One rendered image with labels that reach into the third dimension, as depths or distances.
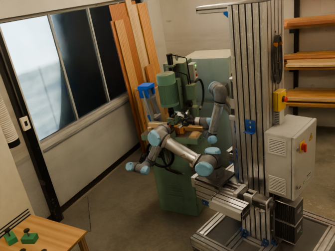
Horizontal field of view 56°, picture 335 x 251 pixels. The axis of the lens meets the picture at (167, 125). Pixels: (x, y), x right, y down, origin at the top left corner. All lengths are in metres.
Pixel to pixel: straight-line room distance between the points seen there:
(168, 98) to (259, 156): 1.06
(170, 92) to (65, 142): 1.46
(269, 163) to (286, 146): 0.20
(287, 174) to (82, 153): 2.54
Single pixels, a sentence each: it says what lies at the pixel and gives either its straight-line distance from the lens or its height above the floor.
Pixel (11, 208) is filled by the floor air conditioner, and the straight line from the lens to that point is 3.14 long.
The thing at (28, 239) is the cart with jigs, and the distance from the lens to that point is 2.80.
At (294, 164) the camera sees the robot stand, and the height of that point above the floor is 1.04.
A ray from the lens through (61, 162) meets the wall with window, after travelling 3.78.
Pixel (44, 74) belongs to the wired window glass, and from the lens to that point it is 3.66.
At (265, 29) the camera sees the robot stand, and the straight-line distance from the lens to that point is 2.02.
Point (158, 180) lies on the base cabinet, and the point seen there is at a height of 0.38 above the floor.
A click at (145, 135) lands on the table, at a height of 0.90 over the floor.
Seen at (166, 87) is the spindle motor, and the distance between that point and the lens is 2.91.
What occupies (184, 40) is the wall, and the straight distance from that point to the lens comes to 5.36.
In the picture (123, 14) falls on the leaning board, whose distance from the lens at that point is 4.53.
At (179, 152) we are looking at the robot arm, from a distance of 2.29.
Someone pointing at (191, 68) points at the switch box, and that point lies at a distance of 3.14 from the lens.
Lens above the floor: 2.16
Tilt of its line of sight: 23 degrees down
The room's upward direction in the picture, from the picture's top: 9 degrees counter-clockwise
